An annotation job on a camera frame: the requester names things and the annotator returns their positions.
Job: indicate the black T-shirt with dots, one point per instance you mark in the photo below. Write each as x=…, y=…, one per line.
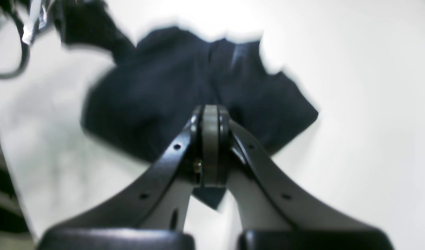
x=142, y=103

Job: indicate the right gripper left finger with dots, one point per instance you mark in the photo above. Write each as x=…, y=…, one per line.
x=149, y=213

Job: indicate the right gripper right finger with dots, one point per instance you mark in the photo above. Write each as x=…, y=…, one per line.
x=276, y=213

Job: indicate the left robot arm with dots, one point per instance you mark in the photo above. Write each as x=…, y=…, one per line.
x=39, y=20

